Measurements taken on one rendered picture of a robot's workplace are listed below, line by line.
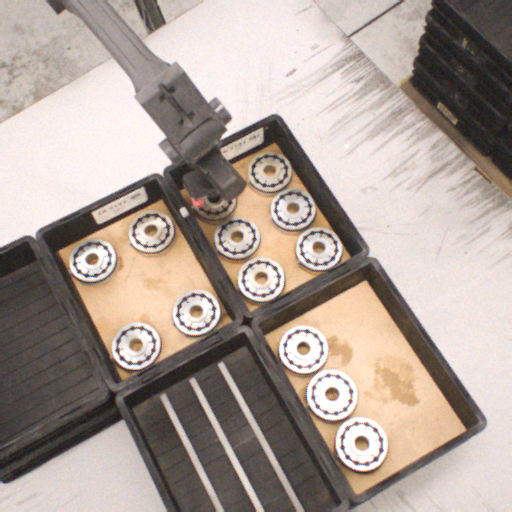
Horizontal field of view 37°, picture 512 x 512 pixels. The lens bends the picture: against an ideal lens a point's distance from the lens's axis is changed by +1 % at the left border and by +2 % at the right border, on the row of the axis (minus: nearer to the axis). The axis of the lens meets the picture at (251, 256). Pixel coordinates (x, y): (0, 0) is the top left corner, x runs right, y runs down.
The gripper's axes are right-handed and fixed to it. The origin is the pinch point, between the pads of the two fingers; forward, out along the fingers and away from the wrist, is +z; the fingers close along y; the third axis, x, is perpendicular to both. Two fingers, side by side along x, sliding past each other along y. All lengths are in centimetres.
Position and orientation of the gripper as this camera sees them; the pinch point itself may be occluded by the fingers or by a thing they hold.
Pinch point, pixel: (213, 198)
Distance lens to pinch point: 169.7
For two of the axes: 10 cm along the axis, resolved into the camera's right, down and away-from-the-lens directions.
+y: 8.9, -4.2, 1.7
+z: 0.2, 4.2, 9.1
